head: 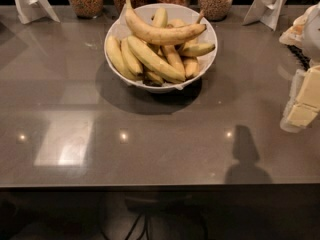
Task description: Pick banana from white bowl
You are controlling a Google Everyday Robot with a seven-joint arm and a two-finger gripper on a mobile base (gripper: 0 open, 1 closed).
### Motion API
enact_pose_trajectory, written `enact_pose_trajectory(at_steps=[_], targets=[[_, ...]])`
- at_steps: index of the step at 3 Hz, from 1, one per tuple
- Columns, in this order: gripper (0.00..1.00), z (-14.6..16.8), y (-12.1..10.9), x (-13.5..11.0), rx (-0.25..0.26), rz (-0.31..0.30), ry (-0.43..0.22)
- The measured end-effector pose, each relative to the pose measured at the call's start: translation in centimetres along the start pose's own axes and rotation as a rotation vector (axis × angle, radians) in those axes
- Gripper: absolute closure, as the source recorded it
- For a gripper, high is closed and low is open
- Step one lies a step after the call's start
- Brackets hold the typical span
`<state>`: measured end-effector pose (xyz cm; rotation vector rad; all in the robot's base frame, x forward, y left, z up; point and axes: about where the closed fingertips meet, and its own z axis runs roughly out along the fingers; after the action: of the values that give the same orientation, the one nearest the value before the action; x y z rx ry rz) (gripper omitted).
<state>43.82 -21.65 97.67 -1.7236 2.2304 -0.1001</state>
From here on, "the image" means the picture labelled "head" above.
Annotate right pointed yellow banana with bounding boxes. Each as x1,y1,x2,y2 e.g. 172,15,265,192
178,43,215,57

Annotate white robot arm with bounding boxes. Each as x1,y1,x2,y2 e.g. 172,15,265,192
279,4,320,133

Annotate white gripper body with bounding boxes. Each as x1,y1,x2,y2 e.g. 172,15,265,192
289,60,320,96

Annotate black rubber mat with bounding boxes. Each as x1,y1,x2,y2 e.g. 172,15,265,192
287,45,310,71

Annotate short lower right banana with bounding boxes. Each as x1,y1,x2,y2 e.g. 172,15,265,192
183,57,200,79

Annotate left white sign stand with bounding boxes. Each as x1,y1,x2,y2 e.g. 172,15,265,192
14,0,60,24

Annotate right glass grain jar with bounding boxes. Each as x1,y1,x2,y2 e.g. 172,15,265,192
198,0,233,21

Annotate right white sign stand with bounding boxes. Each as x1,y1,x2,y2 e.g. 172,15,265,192
243,0,287,31

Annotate black cables under table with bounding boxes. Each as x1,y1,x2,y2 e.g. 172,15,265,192
97,197,209,240

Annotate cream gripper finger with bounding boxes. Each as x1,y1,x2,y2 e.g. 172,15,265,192
280,99,319,133
296,66,320,109

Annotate far left yellow banana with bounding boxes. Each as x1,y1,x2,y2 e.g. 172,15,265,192
105,35,137,81

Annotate back upright yellow banana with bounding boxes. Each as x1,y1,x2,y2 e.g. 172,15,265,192
152,7,168,28

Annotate middle yellow banana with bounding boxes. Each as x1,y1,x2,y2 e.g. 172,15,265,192
161,45,185,75

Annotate curved yellow banana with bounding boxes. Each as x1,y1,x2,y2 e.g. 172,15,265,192
125,0,207,45

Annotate long diagonal yellow banana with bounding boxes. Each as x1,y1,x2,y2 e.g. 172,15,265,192
127,36,185,83

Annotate white sign stand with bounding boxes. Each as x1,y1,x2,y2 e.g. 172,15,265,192
14,0,60,24
243,0,287,31

